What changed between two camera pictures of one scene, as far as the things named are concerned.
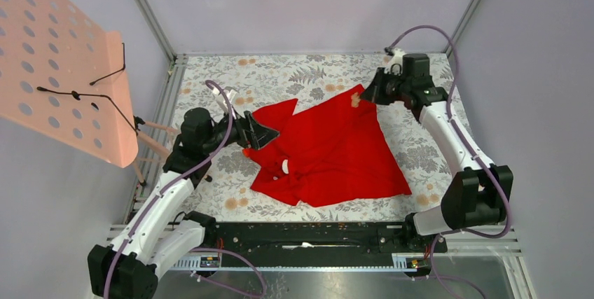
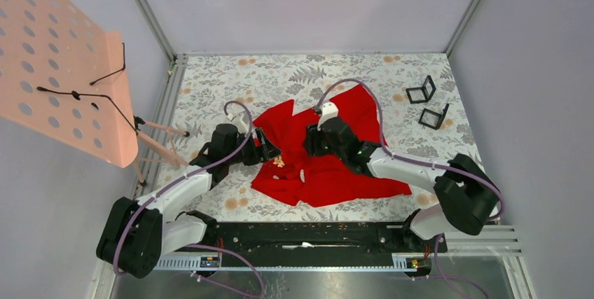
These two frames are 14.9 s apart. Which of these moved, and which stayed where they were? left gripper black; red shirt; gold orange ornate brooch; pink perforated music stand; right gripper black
Moved: gold orange ornate brooch; left gripper black; right gripper black
Stayed: pink perforated music stand; red shirt
